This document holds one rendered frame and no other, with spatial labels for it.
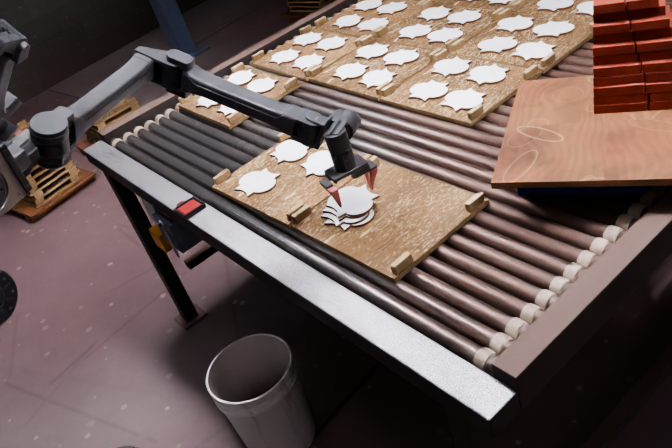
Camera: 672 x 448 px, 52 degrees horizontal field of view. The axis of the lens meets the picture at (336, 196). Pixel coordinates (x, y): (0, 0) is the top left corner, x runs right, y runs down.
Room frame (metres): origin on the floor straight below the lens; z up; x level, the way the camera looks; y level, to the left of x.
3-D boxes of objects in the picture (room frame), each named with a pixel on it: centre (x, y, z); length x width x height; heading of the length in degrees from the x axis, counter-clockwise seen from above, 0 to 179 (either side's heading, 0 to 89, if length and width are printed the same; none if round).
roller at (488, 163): (2.04, -0.19, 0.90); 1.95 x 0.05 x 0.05; 30
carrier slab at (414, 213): (1.50, -0.11, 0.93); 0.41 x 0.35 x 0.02; 31
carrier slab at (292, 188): (1.86, 0.11, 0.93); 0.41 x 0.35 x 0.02; 32
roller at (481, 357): (1.76, 0.29, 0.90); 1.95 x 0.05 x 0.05; 30
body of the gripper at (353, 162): (1.52, -0.05, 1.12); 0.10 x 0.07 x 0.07; 108
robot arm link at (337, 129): (1.52, -0.05, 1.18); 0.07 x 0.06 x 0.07; 148
